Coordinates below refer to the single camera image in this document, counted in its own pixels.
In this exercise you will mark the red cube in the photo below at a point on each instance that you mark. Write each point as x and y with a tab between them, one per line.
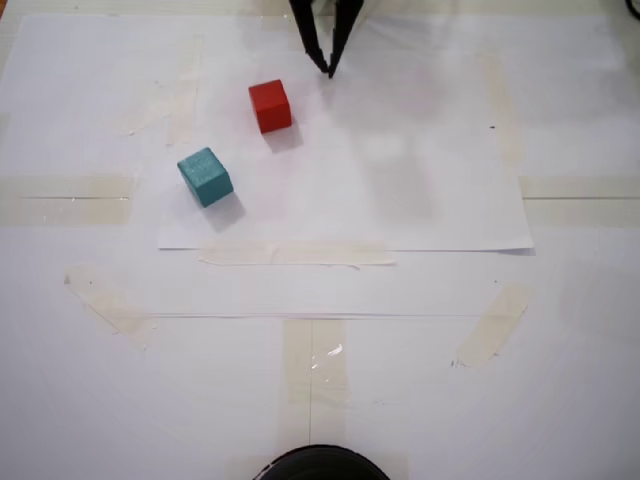
270	107

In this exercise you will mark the black rounded stand base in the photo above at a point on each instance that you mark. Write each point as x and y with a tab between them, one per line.
322	465

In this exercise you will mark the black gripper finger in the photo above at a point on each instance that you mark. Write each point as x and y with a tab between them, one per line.
310	35
345	25

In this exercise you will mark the white paper sheet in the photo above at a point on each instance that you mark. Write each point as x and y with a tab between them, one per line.
375	190

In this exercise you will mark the blue cube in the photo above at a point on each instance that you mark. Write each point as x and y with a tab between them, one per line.
205	177

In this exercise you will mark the beige tape strip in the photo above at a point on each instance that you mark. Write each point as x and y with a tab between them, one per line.
110	305
65	200
500	100
300	370
580	200
495	325
187	75

